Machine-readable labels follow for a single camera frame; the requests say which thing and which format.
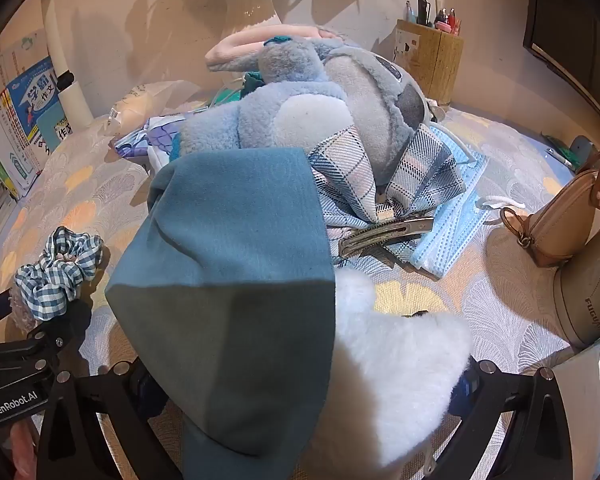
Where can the blue checkered scrunchie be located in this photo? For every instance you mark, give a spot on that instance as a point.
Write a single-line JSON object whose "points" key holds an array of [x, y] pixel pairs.
{"points": [[65, 270]]}

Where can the blue face mask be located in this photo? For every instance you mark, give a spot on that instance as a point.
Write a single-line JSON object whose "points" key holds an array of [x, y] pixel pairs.
{"points": [[455, 230]]}

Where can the beige leather bag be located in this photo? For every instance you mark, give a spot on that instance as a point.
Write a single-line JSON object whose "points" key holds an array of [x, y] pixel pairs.
{"points": [[565, 220]]}

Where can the purple patterned packet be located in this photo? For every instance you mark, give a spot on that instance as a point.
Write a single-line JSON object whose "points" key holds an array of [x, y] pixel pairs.
{"points": [[155, 135]]}

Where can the white tissue packet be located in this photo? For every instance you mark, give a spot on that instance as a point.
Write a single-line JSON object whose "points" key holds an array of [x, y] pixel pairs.
{"points": [[145, 102]]}

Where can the wooden pen holder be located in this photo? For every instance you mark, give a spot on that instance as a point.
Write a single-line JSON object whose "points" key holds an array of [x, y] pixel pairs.
{"points": [[440, 60]]}

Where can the white desk lamp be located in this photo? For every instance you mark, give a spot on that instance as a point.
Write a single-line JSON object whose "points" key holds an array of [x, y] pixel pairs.
{"points": [[75, 105]]}

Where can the white ribbed vase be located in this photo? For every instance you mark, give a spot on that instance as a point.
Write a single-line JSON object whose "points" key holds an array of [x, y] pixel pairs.
{"points": [[245, 0]]}

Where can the bunch of pens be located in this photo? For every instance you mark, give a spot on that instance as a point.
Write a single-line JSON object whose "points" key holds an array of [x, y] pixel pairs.
{"points": [[422, 7]]}

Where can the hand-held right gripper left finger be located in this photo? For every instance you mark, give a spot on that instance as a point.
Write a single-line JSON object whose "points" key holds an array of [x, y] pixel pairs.
{"points": [[142, 390]]}

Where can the grey blue plush toy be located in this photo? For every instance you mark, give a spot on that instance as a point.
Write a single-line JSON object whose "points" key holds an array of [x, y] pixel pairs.
{"points": [[290, 110]]}

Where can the green object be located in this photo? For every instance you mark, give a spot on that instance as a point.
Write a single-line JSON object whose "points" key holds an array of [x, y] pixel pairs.
{"points": [[585, 152]]}

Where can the stack of books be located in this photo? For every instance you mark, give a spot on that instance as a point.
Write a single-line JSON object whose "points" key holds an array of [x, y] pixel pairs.
{"points": [[25, 105]]}

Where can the pink cloth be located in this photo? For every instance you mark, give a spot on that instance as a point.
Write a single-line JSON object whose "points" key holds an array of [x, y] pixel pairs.
{"points": [[235, 47]]}

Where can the plaid bow hair clip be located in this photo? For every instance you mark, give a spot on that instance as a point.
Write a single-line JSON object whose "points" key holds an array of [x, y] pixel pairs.
{"points": [[345, 160]]}

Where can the silver pen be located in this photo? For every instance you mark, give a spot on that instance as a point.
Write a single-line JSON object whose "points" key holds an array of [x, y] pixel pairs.
{"points": [[560, 158]]}

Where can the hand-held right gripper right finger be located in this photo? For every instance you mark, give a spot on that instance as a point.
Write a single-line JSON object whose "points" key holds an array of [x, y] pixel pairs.
{"points": [[462, 392]]}

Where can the white fluffy plush item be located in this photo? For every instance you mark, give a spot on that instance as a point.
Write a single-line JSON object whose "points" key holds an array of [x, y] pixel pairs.
{"points": [[390, 375]]}

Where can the blue teal felt cloth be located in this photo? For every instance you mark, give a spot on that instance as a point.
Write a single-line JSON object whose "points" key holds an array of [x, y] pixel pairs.
{"points": [[230, 285]]}

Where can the dark framed panel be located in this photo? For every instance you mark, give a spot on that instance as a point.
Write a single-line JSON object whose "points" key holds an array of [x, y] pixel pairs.
{"points": [[560, 10]]}

